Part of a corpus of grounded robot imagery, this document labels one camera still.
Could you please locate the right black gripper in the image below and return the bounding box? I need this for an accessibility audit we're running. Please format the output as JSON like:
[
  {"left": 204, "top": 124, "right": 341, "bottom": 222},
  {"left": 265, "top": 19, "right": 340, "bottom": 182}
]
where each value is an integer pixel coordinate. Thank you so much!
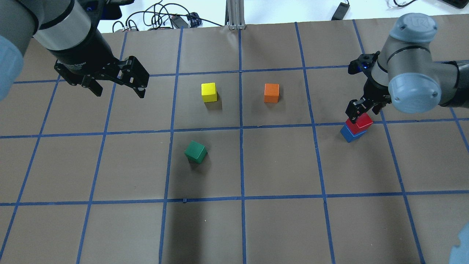
[{"left": 345, "top": 79, "right": 392, "bottom": 124}]

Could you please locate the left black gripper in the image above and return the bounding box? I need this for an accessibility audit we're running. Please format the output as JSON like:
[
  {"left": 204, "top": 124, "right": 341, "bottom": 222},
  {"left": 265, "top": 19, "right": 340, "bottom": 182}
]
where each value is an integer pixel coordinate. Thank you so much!
[{"left": 54, "top": 28, "right": 149, "bottom": 99}]

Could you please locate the red wooden block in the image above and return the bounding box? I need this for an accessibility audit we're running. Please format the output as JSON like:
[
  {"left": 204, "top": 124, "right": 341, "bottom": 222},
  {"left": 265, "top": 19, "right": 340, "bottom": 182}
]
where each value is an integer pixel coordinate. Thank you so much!
[{"left": 345, "top": 113, "right": 374, "bottom": 134}]

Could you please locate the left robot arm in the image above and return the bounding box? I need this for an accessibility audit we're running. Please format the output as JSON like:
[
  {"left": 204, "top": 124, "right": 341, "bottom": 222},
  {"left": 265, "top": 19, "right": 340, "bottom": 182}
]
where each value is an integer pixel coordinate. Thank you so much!
[{"left": 0, "top": 0, "right": 149, "bottom": 100}]

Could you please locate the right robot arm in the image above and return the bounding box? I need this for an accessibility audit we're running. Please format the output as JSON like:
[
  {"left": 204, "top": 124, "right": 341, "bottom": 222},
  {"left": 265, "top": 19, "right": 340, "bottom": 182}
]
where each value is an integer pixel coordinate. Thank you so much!
[{"left": 346, "top": 13, "right": 468, "bottom": 264}]

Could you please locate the blue wooden block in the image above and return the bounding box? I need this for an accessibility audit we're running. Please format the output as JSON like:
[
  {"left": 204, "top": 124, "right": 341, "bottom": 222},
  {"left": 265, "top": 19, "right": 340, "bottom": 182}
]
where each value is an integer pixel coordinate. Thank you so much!
[{"left": 340, "top": 125, "right": 367, "bottom": 143}]

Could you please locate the orange wooden block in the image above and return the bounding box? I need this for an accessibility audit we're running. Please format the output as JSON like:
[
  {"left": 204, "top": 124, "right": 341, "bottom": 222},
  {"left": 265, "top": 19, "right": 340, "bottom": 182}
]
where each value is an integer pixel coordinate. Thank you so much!
[{"left": 263, "top": 83, "right": 280, "bottom": 103}]

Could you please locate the yellow wooden block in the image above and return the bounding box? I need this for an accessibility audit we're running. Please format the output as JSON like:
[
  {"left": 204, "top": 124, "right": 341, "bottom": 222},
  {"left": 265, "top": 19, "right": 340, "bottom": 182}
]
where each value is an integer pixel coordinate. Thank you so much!
[{"left": 201, "top": 82, "right": 218, "bottom": 103}]

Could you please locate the green wooden block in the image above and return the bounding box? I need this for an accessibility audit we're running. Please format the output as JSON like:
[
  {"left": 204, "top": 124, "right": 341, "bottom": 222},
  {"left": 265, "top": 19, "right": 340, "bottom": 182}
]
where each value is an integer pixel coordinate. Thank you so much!
[{"left": 184, "top": 141, "right": 208, "bottom": 164}]

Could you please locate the black power adapter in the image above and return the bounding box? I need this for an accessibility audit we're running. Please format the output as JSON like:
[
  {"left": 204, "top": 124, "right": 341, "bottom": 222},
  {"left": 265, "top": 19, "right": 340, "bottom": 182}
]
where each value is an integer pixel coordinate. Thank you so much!
[{"left": 170, "top": 16, "right": 189, "bottom": 29}]

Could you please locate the brown paper table mat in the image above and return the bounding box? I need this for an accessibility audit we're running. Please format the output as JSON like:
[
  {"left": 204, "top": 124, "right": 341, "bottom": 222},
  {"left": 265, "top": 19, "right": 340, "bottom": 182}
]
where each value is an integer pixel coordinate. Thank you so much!
[{"left": 0, "top": 16, "right": 469, "bottom": 264}]

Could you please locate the black cable bundle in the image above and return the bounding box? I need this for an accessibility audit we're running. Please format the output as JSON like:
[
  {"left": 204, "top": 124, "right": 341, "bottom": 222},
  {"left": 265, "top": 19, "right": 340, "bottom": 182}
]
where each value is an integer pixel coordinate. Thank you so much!
[{"left": 112, "top": 2, "right": 224, "bottom": 33}]

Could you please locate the aluminium frame post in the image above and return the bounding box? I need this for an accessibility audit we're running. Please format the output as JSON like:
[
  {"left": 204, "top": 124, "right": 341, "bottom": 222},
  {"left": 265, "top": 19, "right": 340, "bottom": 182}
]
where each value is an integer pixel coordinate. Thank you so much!
[{"left": 225, "top": 0, "right": 246, "bottom": 30}]

